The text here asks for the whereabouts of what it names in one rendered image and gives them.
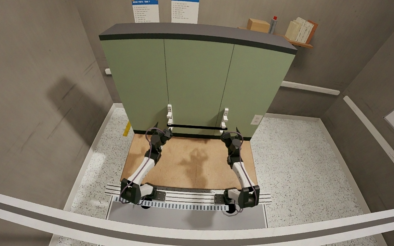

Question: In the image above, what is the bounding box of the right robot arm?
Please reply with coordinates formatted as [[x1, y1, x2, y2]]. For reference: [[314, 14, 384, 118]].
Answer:
[[214, 132, 260, 209]]

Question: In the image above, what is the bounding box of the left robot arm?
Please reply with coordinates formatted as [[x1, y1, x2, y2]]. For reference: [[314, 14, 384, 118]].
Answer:
[[120, 129, 170, 205]]

